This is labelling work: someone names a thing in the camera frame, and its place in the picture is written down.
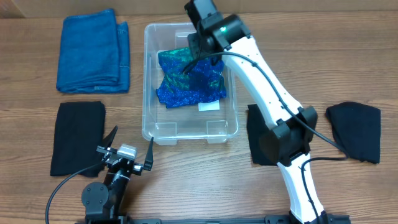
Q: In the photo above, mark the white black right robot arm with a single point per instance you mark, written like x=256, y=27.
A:
x=290, y=126

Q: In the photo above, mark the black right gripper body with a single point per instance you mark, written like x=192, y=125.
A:
x=195, y=43

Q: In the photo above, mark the folded blue denim jeans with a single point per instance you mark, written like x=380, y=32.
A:
x=94, y=55

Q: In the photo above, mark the clear plastic storage bin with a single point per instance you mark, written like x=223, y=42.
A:
x=167, y=126

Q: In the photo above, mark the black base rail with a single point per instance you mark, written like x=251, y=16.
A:
x=270, y=219

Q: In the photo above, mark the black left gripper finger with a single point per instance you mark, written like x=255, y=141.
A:
x=108, y=140
x=148, y=163

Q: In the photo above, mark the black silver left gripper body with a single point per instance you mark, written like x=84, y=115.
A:
x=138, y=170

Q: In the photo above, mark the white label in bin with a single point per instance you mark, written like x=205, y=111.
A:
x=211, y=106

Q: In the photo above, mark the black cloth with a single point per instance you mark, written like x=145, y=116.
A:
x=256, y=127
x=79, y=129
x=357, y=128

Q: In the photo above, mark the shiny blue green cloth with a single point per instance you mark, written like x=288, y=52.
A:
x=200, y=83

